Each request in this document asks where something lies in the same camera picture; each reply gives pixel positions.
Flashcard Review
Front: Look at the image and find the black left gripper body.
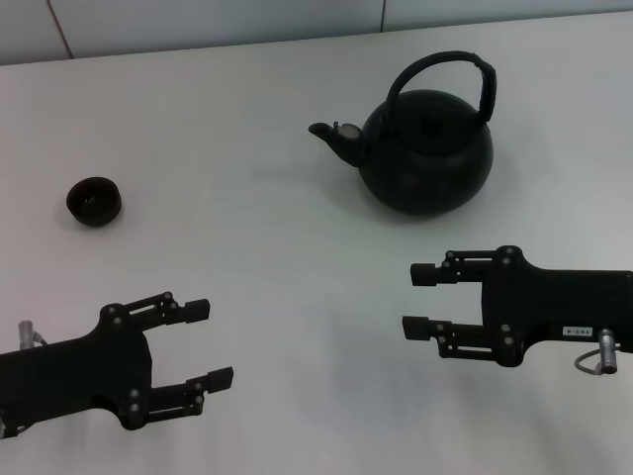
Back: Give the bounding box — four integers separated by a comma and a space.
0, 302, 152, 431

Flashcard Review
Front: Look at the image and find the silver left gripper cable plug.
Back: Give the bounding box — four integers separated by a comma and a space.
18, 320, 49, 348

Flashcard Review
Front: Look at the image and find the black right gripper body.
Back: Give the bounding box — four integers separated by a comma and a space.
482, 244, 633, 368

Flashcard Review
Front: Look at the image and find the silver right gripper cable plug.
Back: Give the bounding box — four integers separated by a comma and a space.
573, 328, 622, 375

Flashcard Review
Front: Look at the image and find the black round teapot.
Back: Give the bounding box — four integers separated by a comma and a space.
308, 49, 496, 216

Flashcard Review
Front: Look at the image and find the small dark brown teacup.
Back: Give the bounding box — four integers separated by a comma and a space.
65, 176, 124, 229

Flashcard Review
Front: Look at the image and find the silver gripper cable plug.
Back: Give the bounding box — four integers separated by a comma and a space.
573, 328, 622, 375
18, 320, 49, 348

